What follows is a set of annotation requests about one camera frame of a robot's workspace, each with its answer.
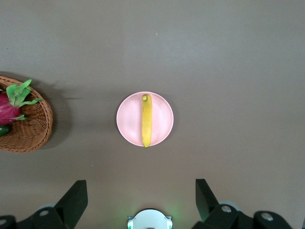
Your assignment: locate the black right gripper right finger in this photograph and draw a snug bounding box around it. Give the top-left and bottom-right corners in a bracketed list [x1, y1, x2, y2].
[192, 178, 294, 229]

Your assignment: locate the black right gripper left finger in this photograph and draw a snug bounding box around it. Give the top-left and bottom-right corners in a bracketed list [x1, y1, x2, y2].
[0, 180, 88, 229]

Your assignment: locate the yellow banana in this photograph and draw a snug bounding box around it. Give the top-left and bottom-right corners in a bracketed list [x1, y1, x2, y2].
[142, 94, 153, 149]

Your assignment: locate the brown wicker basket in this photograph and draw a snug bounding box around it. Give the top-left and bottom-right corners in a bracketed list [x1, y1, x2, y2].
[0, 75, 53, 154]

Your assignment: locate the green avocado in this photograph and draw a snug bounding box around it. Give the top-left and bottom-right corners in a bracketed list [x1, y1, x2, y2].
[0, 124, 10, 138]

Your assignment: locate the pink plate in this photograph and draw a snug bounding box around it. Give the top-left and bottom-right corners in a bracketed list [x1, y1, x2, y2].
[116, 91, 174, 147]

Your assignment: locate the pink dragon fruit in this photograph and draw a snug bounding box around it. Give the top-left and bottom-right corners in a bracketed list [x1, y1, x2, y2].
[0, 79, 44, 126]

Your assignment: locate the brown table mat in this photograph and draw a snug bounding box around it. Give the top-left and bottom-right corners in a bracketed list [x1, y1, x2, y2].
[0, 0, 305, 229]

